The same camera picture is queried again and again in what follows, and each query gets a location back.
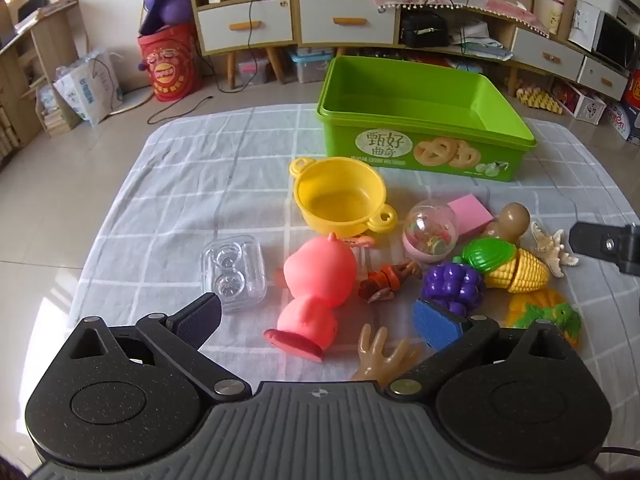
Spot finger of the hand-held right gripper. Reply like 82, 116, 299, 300
569, 220, 640, 276

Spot green plastic box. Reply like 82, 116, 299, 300
316, 56, 537, 184

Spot wooden shelf desk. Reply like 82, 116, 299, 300
0, 0, 82, 157

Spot blue red cardboard box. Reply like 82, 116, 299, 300
607, 102, 640, 144

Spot red gift box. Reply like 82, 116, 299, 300
622, 67, 640, 106

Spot pink clear capsule ball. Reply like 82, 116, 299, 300
402, 199, 460, 265

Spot beige starfish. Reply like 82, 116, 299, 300
530, 221, 580, 279

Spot black bag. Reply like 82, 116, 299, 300
400, 10, 449, 49

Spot beige rubber toy hand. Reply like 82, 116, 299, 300
349, 325, 424, 382

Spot white paper bag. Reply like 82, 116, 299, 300
52, 49, 124, 126

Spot black microwave oven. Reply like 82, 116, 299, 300
592, 10, 640, 74

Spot yellow green toy corn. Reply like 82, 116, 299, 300
460, 237, 554, 294

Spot blue lidded storage box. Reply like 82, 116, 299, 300
289, 49, 334, 85

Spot clear storage box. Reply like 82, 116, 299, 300
235, 57, 271, 86

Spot grey checked blanket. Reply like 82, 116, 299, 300
65, 104, 640, 396

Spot white wooden drawer cabinet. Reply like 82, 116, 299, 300
185, 0, 298, 92
293, 0, 402, 86

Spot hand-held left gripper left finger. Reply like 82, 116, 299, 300
69, 292, 252, 403

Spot small orange toy figure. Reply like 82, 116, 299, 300
357, 258, 424, 305

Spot pink block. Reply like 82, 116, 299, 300
446, 194, 496, 239

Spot red printed bag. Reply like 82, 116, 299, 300
137, 22, 204, 102

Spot clear plastic case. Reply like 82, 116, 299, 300
201, 235, 268, 315

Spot yellow toy pumpkin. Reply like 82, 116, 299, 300
505, 287, 584, 349

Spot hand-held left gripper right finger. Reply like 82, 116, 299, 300
383, 297, 570, 402

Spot white red cardboard box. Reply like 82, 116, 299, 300
565, 85, 614, 124

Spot white appliance box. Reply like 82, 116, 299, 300
570, 0, 640, 52

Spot purple toy grapes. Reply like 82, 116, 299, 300
421, 256, 485, 319

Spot black floor cable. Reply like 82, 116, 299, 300
147, 94, 214, 126

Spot yellow toy pot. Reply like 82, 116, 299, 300
289, 156, 399, 239

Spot brown octopus toy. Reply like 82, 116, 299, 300
481, 202, 532, 249

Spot long white drawer cabinet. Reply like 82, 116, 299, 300
510, 25, 632, 104

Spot purple plush toy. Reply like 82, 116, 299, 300
139, 0, 194, 36

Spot pink rubber duck toy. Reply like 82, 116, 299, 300
263, 232, 359, 364

